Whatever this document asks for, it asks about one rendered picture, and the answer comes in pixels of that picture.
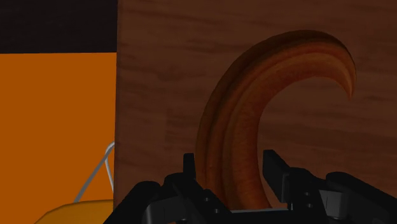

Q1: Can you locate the yellow chair with grey frame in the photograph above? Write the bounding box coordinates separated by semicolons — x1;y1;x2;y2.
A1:
34;141;116;224

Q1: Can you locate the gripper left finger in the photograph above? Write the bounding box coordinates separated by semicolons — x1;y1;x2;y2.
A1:
104;153;232;224

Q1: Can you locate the orange-brown curved horn-shaped object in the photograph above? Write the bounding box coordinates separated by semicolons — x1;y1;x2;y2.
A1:
194;29;358;211

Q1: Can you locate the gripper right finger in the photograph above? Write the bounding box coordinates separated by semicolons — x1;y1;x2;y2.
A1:
263;149;397;224

